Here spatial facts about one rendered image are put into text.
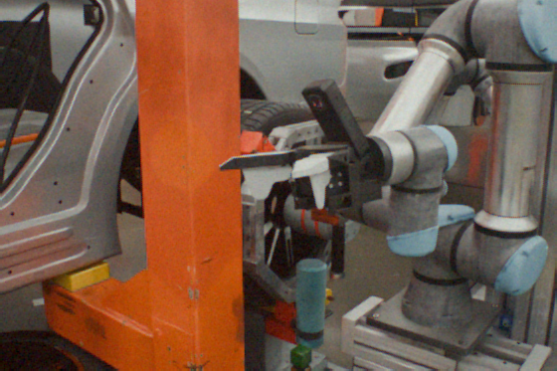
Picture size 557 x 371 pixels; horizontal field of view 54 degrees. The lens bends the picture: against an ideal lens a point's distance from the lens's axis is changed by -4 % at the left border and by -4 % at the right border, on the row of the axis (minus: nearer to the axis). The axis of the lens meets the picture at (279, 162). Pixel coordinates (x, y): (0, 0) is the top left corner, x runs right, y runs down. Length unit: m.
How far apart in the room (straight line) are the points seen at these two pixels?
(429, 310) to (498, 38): 0.54
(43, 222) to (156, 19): 0.68
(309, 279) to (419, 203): 0.86
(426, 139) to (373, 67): 3.39
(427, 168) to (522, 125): 0.26
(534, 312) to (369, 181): 0.67
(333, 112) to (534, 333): 0.80
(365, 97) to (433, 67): 3.22
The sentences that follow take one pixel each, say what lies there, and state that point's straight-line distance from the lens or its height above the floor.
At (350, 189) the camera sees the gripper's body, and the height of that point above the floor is 1.20.
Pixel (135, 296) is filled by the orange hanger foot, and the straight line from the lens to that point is 1.49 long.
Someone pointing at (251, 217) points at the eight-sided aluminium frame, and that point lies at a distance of 1.58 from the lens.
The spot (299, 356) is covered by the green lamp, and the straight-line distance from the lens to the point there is 1.40.
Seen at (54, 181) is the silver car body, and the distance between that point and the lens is 1.63.
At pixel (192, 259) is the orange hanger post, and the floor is 0.92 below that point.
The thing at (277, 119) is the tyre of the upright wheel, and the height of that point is 1.14.
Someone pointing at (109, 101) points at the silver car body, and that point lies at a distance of 1.71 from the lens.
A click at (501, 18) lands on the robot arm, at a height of 1.42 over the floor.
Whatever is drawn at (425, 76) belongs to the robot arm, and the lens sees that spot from 1.03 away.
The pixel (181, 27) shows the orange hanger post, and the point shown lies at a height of 1.40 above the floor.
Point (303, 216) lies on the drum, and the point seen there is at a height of 0.86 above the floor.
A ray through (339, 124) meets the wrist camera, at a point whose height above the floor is 1.27.
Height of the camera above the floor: 1.38
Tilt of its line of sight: 12 degrees down
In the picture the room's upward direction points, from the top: straight up
